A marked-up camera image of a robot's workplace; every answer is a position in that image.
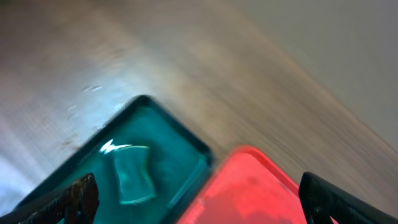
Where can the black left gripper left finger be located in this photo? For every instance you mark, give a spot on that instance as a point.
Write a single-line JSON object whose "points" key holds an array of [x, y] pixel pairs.
{"points": [[75, 203]]}

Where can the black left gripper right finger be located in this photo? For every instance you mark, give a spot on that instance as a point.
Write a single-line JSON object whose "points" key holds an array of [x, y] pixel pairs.
{"points": [[323, 202]]}

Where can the green sponge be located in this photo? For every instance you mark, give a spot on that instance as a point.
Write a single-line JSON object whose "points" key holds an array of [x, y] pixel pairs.
{"points": [[131, 165]]}

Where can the red plastic tray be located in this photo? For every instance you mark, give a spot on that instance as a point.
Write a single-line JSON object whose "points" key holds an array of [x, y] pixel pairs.
{"points": [[248, 187]]}

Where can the dark green water tray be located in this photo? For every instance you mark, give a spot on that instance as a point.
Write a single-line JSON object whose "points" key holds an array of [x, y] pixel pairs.
{"points": [[179, 164]]}

